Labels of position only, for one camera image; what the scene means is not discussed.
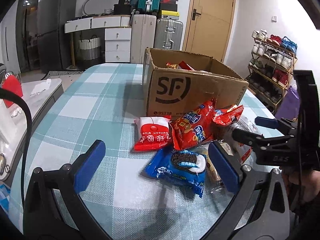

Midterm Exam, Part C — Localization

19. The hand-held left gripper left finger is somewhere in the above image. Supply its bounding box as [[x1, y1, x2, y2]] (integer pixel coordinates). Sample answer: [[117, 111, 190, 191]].
[[23, 139, 113, 240]]

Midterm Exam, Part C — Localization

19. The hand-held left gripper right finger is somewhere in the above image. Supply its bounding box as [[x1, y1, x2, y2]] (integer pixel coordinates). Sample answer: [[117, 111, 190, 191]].
[[202, 141, 292, 240]]

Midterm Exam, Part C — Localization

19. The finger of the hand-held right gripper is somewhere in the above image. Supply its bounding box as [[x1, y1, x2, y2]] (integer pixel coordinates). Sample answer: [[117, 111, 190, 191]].
[[231, 127, 292, 151], [255, 117, 299, 135]]

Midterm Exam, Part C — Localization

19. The white red snack packet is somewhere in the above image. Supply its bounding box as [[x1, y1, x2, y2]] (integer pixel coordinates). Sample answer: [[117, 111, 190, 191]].
[[225, 116, 260, 163]]

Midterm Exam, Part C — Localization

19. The clear wafer packet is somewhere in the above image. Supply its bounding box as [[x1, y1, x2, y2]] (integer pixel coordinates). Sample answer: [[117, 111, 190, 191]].
[[197, 145, 225, 193]]

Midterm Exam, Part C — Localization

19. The small red snack packet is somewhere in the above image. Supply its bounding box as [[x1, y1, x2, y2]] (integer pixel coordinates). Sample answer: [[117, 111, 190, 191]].
[[212, 104, 244, 130]]

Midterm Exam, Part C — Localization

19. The blue cookie packet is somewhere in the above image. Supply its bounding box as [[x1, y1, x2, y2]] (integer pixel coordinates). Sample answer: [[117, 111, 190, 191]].
[[144, 148, 207, 198]]

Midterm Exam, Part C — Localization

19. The red cracker packet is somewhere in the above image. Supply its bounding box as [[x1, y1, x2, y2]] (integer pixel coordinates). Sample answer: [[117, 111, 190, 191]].
[[169, 97, 217, 151]]

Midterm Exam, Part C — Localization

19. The red white candy packet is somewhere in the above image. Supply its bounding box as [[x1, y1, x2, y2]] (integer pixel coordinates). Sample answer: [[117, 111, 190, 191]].
[[134, 116, 173, 152]]

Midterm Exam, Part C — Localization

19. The cardboard box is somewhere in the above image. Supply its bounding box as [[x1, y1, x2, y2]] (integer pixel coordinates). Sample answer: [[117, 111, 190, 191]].
[[142, 47, 249, 120]]

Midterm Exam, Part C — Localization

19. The red barcode snack packet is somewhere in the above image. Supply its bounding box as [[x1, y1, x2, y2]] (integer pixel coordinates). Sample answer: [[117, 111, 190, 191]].
[[178, 60, 197, 71]]

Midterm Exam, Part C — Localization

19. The person's right hand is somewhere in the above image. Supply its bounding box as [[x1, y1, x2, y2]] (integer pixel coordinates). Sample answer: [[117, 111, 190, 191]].
[[281, 169, 320, 207]]

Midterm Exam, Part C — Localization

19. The purple bag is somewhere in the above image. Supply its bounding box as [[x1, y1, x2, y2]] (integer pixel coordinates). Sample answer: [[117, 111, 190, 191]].
[[275, 85, 300, 120]]

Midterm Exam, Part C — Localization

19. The wooden shoe rack with shoes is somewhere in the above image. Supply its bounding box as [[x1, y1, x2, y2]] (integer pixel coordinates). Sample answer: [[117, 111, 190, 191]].
[[247, 29, 298, 105]]

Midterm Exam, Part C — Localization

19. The white side table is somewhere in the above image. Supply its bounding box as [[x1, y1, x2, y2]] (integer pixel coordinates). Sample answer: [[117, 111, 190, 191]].
[[0, 78, 63, 180]]

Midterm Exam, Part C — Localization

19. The white tissue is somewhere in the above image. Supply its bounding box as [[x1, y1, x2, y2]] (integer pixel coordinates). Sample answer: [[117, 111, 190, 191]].
[[30, 79, 52, 96]]

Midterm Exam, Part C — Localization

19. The striped floor mat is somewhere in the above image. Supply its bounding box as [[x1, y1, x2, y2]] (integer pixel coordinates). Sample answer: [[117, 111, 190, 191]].
[[45, 70, 85, 78]]

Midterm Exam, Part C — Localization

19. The red bag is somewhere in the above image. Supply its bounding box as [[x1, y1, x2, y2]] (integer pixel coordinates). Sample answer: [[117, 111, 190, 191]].
[[2, 76, 23, 108]]

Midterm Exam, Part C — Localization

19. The wooden door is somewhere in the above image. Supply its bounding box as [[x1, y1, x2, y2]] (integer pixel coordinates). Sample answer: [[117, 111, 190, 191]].
[[182, 0, 237, 63]]

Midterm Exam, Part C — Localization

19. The woven laundry basket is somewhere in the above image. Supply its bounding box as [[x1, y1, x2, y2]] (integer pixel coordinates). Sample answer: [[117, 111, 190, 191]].
[[79, 35, 101, 61]]

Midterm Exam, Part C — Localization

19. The silver suitcase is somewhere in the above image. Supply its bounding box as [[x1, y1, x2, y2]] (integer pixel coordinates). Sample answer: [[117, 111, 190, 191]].
[[154, 17, 184, 51]]

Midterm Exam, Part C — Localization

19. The white drawer desk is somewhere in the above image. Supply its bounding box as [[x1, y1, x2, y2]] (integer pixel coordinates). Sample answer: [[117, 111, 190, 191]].
[[64, 15, 132, 63]]

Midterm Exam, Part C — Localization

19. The yellow shoe box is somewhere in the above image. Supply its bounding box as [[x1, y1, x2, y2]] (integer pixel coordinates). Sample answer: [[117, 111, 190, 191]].
[[157, 10, 180, 20]]

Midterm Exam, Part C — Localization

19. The grey refrigerator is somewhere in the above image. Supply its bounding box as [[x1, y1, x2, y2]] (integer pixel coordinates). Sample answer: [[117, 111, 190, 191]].
[[36, 0, 78, 73]]

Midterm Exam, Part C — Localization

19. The dark glass cabinet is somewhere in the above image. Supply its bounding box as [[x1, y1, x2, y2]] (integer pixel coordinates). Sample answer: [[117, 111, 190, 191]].
[[15, 0, 40, 73]]

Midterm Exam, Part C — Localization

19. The oval mirror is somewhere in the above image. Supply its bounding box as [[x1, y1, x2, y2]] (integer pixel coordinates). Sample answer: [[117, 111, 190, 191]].
[[82, 0, 121, 15]]

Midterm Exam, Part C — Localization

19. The black cable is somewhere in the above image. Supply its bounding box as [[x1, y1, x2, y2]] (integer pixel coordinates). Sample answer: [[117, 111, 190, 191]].
[[0, 88, 33, 213]]

